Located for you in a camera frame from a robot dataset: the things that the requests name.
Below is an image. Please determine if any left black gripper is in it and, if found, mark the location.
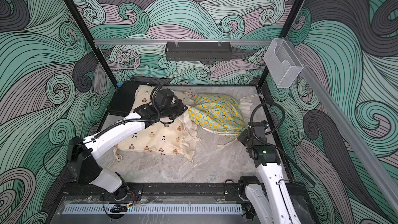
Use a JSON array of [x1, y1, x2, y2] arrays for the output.
[[159, 100, 188, 120]]

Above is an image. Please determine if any cream animal print pillow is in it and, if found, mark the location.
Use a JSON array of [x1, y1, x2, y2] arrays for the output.
[[112, 84, 203, 164]]

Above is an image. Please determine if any lemon print teal pillow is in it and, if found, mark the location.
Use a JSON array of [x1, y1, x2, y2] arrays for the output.
[[188, 93, 253, 139]]

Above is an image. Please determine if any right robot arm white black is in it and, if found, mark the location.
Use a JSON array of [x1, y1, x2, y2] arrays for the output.
[[238, 121, 301, 224]]

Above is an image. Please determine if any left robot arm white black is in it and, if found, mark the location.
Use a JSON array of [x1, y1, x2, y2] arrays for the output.
[[66, 87, 188, 201]]

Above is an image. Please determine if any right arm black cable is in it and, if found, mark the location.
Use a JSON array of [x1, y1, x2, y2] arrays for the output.
[[249, 102, 316, 187]]

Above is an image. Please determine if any black perforated wall tray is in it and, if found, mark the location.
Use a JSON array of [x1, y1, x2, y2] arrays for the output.
[[165, 42, 232, 64]]

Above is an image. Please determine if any aluminium rail back wall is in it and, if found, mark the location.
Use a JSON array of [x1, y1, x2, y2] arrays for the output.
[[93, 38, 272, 46]]

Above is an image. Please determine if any aluminium rail wall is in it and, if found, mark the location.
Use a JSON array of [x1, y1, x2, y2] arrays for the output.
[[288, 43, 398, 214], [93, 38, 272, 46]]

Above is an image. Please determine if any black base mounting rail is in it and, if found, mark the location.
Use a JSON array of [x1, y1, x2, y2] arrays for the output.
[[62, 181, 308, 201]]

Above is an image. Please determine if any clear acrylic wall holder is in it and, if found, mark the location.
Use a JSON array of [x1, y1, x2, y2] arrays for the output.
[[263, 38, 303, 89]]

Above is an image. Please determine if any aluminium rail right wall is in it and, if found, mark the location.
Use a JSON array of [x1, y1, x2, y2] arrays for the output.
[[288, 43, 398, 214]]

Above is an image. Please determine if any white slotted cable duct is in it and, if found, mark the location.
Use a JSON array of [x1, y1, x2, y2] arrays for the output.
[[61, 203, 243, 215]]

